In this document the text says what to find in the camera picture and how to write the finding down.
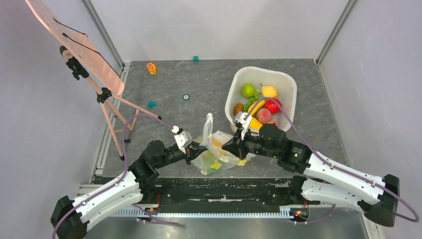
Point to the orange peach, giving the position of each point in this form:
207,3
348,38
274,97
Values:
274,123

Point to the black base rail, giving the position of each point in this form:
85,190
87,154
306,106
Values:
223,195

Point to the pink tripod stand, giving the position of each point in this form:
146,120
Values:
103,95

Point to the pink perforated board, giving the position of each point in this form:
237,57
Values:
79,45

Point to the red apple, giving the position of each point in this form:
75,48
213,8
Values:
273,106

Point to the clear plastic bag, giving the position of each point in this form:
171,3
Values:
223,161

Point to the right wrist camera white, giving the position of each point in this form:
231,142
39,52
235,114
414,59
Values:
242,121

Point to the orange yellow mango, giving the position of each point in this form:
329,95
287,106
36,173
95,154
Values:
216,147

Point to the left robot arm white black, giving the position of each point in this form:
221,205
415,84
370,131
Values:
73,218

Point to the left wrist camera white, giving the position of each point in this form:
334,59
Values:
183,138

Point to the orange yellow toy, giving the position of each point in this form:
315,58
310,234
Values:
151,67

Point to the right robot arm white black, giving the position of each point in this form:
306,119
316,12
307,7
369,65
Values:
322,179

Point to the brown kiwi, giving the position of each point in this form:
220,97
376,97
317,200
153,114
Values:
239,107

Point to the pink peach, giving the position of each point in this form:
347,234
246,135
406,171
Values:
264,116

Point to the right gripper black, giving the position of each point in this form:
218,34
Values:
238,146

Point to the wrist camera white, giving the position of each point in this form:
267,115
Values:
183,138
242,121

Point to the green pear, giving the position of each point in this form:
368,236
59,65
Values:
248,90

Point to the yellow lemon pear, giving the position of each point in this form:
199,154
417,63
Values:
268,91

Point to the yellow banana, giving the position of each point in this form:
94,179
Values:
255,107

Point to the white plastic basket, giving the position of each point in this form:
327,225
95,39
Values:
284,84

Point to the green grapes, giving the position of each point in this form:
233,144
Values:
251,102

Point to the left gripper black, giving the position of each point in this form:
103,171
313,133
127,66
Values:
195,151

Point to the teal toy piece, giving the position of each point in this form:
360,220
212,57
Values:
151,104

